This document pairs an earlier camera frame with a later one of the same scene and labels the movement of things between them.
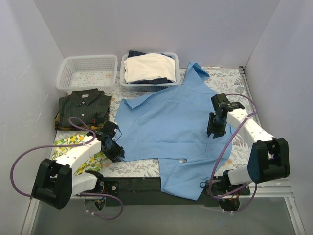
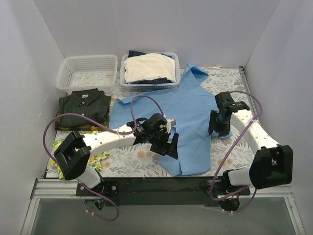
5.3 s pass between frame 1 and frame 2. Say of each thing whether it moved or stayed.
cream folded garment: stayed
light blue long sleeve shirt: moved
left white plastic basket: stayed
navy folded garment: stayed
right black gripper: stayed
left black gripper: moved
